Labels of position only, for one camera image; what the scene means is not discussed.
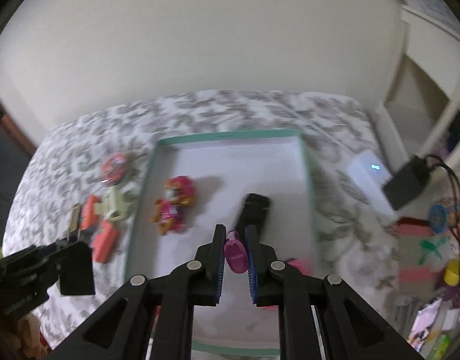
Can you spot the pink wristband watch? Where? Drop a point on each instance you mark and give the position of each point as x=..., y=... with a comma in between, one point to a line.
x=300, y=265

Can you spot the cream plastic bracket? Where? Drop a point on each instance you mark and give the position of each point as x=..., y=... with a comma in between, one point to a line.
x=114, y=205

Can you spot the blue round tape roll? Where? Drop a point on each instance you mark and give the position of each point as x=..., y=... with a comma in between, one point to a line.
x=443, y=214

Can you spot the purple lighter case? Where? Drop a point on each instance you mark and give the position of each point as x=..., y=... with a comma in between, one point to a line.
x=235, y=253

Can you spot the teal cardboard box tray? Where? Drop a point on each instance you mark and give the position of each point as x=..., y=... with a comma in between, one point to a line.
x=225, y=168

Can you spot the black power adapter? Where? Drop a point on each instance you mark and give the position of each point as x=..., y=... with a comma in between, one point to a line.
x=76, y=273

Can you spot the gold patterned lighter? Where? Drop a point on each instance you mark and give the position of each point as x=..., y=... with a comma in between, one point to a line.
x=73, y=225

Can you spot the round tin coiled hairbands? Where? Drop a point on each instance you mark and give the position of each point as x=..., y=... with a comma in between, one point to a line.
x=115, y=169

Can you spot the white shelf unit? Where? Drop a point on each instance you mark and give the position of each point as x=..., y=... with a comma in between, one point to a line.
x=420, y=95

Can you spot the brown pup toy figure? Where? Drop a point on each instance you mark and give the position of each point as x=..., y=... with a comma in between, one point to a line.
x=179, y=194

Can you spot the black toy car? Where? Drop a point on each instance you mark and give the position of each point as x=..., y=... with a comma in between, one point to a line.
x=254, y=211

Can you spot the coral blue toy knife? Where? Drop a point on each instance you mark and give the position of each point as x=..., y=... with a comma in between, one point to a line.
x=104, y=242

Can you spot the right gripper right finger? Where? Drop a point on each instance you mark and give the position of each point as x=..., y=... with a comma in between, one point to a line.
x=319, y=318

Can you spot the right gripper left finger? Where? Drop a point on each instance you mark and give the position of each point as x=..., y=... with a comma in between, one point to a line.
x=151, y=318

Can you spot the black charger with cable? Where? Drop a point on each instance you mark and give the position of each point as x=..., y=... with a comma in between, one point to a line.
x=408, y=183

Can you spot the floral fleece blanket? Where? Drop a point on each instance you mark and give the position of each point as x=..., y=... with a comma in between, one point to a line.
x=350, y=237

